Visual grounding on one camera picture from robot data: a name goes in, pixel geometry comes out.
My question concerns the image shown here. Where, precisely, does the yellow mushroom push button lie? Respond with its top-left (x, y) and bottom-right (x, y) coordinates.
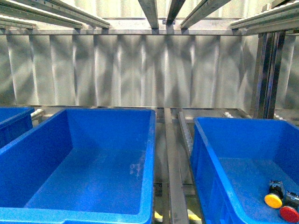
top-left (264, 180), bottom-right (285, 209)

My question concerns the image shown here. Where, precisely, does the red mushroom push button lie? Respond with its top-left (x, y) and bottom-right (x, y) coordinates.
top-left (279, 191), bottom-right (299, 223)

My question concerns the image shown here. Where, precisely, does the blue plastic bin with buttons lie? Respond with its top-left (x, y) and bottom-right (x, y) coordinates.
top-left (0, 109), bottom-right (156, 224)

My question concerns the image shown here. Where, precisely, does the white roller track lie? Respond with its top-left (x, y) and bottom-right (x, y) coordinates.
top-left (178, 110), bottom-right (193, 157)

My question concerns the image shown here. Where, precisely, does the blue plastic target bin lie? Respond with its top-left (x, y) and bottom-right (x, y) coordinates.
top-left (190, 117), bottom-right (299, 224)

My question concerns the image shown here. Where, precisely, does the blue plastic bin far left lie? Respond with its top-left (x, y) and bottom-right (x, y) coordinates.
top-left (0, 107), bottom-right (35, 148)

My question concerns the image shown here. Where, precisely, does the metal rack upright post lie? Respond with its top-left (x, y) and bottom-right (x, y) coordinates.
top-left (250, 31), bottom-right (285, 119)

